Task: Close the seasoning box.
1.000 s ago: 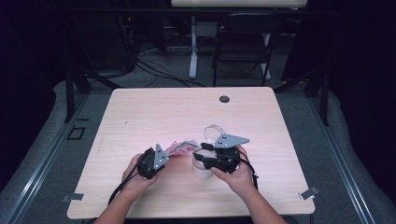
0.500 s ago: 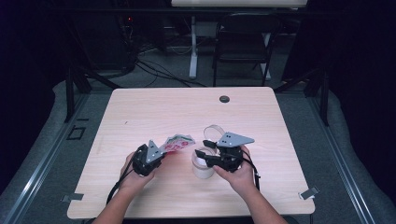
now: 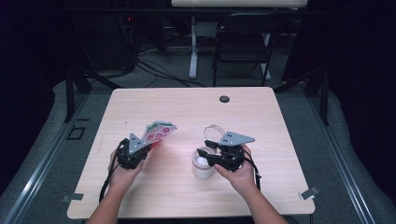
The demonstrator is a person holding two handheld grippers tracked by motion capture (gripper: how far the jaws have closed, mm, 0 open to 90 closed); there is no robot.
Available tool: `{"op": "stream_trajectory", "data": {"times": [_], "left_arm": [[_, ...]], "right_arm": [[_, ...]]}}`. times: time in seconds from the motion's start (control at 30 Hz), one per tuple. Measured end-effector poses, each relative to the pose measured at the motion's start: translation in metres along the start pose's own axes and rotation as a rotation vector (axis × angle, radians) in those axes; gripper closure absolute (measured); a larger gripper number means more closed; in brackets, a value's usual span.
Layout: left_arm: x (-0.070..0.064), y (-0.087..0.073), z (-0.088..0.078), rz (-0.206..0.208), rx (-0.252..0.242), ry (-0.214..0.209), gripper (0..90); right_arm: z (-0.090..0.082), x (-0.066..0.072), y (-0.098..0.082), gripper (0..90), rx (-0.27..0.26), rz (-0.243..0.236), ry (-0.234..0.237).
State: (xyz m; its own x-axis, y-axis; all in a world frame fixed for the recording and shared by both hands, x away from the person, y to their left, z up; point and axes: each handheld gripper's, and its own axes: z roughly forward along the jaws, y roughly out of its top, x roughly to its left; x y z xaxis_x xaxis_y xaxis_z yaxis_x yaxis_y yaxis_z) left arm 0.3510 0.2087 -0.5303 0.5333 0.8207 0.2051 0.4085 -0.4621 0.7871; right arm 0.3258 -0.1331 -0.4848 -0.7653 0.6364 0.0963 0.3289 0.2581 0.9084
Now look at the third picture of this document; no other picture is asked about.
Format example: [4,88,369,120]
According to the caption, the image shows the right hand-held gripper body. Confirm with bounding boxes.
[216,131,256,173]

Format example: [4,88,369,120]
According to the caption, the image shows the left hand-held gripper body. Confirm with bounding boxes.
[116,133,154,171]

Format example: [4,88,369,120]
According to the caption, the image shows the clear jar with beige band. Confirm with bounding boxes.
[191,146,218,180]

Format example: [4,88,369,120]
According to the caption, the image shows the clear printed plastic bag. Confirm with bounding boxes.
[141,120,178,153]

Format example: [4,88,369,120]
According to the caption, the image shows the person's left hand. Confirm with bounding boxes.
[106,150,146,192]

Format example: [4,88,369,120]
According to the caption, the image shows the person's right hand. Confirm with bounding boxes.
[213,145,258,195]

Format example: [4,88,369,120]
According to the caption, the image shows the clear round jar lid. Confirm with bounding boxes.
[203,124,227,141]

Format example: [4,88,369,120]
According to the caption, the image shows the grey tape piece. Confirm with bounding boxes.
[61,192,85,203]
[298,186,320,201]

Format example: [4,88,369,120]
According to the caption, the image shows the black metal stand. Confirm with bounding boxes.
[64,63,121,124]
[274,66,331,127]

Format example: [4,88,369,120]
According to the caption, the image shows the white desk leg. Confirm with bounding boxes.
[189,15,201,79]

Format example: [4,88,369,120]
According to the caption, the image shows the dark device with red light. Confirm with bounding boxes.
[117,14,138,64]

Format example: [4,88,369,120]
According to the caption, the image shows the black folding chair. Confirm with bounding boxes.
[212,12,282,88]

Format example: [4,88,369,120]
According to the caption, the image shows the right hand-held gripper black cable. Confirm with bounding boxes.
[242,148,262,192]

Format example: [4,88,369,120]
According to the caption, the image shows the black floor cables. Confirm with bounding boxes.
[134,59,207,89]

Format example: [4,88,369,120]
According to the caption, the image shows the metal floor rail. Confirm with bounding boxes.
[0,92,92,224]
[306,92,378,224]

